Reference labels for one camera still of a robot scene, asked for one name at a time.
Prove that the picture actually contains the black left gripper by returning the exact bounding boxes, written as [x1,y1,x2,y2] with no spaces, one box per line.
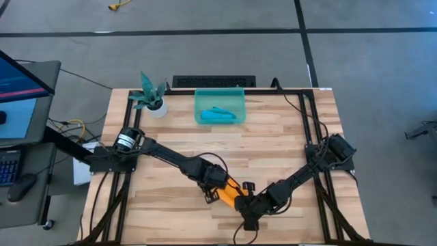
[201,163,249,205]

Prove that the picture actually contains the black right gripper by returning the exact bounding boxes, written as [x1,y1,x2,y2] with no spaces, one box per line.
[234,181,274,231]

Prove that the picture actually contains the orange microfiber towel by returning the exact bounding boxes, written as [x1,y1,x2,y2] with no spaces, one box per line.
[215,176,247,210]

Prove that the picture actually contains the teal microfiber towel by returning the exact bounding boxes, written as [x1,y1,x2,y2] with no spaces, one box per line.
[199,106,238,121]

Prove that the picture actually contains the teal translucent plastic basket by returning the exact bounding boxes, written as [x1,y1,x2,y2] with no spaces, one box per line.
[193,86,246,126]

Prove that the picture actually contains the white plant pot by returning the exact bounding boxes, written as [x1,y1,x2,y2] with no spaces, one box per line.
[145,98,169,119]

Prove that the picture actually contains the black floor vent grille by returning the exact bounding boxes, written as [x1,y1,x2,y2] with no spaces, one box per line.
[171,74,257,89]

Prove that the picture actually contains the green snake plant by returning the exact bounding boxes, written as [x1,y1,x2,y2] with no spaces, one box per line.
[128,70,168,110]

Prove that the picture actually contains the white box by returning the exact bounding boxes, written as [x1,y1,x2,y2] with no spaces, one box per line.
[72,141,98,186]

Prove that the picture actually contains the dark tripod base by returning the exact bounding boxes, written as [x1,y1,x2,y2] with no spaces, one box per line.
[404,120,437,148]

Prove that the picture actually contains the grey side desk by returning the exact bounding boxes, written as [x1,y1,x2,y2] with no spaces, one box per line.
[0,141,57,229]

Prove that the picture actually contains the grey display with blue screen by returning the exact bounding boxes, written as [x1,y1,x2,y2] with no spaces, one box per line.
[0,60,61,148]

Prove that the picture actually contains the black computer mouse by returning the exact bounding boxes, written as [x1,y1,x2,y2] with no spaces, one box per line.
[5,173,38,203]

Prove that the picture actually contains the black backlit keyboard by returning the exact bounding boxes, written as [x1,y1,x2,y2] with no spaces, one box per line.
[0,148,22,187]

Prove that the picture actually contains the black framed computer monitor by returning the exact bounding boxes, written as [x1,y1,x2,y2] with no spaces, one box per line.
[0,49,56,104]

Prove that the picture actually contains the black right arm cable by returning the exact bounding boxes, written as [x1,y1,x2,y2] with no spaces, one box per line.
[232,220,260,245]

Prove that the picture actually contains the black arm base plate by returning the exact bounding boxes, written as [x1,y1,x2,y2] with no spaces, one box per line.
[89,146,139,173]
[305,143,356,172]

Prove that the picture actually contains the black aluminium table frame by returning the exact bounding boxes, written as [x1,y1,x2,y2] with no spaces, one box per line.
[76,87,373,246]

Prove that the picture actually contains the yellow cable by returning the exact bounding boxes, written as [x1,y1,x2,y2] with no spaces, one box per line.
[56,118,85,143]

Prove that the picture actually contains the yellow floor cable plug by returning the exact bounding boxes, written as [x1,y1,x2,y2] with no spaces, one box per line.
[108,0,132,11]

